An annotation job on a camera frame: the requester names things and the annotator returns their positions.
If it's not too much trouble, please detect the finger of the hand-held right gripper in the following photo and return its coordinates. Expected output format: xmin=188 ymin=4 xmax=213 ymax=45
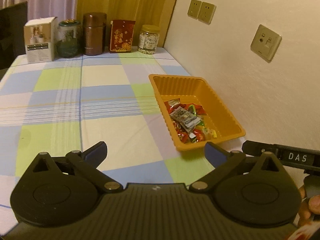
xmin=242 ymin=140 xmax=278 ymax=157

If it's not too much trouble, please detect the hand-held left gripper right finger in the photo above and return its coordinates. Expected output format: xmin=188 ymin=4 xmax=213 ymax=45
xmin=188 ymin=142 xmax=292 ymax=193

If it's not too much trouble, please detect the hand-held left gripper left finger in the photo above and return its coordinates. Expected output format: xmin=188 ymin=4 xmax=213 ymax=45
xmin=21 ymin=141 xmax=125 ymax=193

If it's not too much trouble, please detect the orange plastic tray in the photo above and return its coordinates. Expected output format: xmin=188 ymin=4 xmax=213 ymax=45
xmin=149 ymin=74 xmax=246 ymax=152

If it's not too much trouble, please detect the pile of snack packets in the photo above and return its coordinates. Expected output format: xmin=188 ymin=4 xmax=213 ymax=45
xmin=164 ymin=99 xmax=217 ymax=144

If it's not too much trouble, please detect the person's right hand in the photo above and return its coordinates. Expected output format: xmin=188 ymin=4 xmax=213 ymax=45
xmin=297 ymin=184 xmax=320 ymax=228

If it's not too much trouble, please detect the checked pastel tablecloth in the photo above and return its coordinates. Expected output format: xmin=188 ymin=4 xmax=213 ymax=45
xmin=0 ymin=45 xmax=247 ymax=220

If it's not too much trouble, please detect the green glass jar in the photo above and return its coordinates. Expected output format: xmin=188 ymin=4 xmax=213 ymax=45
xmin=55 ymin=19 xmax=82 ymax=58

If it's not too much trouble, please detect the brown metal canister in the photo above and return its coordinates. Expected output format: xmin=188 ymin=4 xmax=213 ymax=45
xmin=82 ymin=12 xmax=107 ymax=56

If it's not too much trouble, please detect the red gold-printed box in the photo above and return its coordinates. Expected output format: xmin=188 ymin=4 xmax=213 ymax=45
xmin=109 ymin=19 xmax=136 ymax=53

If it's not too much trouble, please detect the clear plastic candy jar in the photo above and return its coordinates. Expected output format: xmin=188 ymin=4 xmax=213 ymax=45
xmin=138 ymin=24 xmax=160 ymax=55

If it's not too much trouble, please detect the white cardboard box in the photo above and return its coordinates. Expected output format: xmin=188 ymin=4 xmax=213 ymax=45
xmin=24 ymin=17 xmax=58 ymax=64

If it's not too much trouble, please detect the black screen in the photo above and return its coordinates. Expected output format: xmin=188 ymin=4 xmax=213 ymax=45
xmin=0 ymin=1 xmax=28 ymax=70

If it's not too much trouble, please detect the yellow wood-grain panel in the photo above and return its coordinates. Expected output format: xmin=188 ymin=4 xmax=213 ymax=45
xmin=76 ymin=0 xmax=183 ymax=48

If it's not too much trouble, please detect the large beige wall socket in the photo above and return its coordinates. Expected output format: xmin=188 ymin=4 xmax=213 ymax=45
xmin=251 ymin=24 xmax=282 ymax=63

